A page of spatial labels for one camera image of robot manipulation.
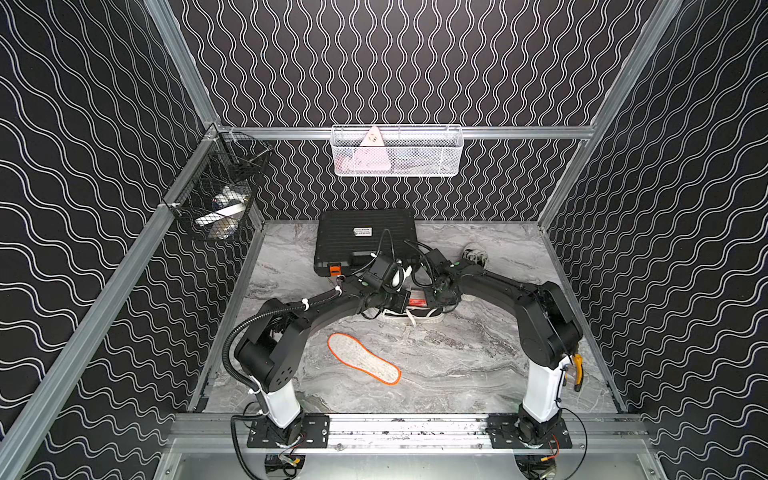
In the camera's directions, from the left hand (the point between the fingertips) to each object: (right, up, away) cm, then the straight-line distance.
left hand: (409, 297), depth 88 cm
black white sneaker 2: (+24, +13, +15) cm, 31 cm away
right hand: (+9, -3, +7) cm, 12 cm away
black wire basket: (-58, +44, +10) cm, 74 cm away
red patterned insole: (+3, -1, +6) cm, 7 cm away
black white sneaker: (+2, -5, +2) cm, 6 cm away
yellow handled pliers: (+47, -20, -5) cm, 51 cm away
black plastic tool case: (-5, +20, +25) cm, 33 cm away
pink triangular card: (-12, +42, +2) cm, 44 cm away
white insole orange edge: (-16, -16, -1) cm, 23 cm away
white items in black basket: (-47, +24, -13) cm, 54 cm away
